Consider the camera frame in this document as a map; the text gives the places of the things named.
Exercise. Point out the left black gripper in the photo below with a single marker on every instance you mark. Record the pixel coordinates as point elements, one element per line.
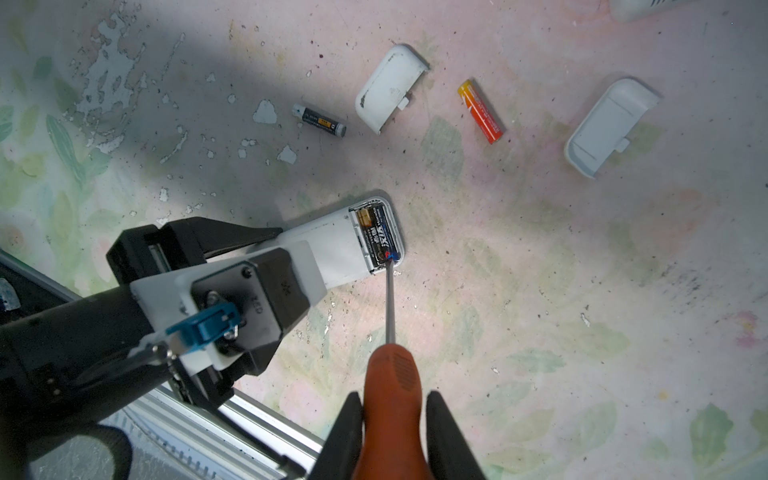
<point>149,250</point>

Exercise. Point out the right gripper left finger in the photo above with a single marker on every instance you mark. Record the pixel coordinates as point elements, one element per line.
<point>340,453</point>

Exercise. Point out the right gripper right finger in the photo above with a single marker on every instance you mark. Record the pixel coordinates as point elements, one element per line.
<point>449,455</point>

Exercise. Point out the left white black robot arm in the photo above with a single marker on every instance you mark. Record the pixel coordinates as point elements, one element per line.
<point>63,360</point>

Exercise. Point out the black blue Handa battery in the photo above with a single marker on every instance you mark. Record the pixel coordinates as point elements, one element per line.
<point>387,249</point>

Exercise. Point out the black gold battery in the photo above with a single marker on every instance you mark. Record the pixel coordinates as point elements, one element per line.
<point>366,222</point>

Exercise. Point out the small orange battery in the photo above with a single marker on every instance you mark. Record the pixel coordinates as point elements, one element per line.
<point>480,112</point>

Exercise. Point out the small dark battery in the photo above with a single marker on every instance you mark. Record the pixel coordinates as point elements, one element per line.
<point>319,120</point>

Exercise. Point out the orange handled screwdriver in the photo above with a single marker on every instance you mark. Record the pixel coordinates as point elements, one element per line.
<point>392,406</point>

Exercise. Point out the white battery cover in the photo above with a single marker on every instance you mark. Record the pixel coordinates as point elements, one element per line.
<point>605,127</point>
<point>388,87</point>

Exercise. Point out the white remote control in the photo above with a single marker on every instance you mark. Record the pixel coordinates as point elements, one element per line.
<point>338,244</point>
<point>626,11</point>

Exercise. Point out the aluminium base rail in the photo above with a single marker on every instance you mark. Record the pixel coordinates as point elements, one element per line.
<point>158,437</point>

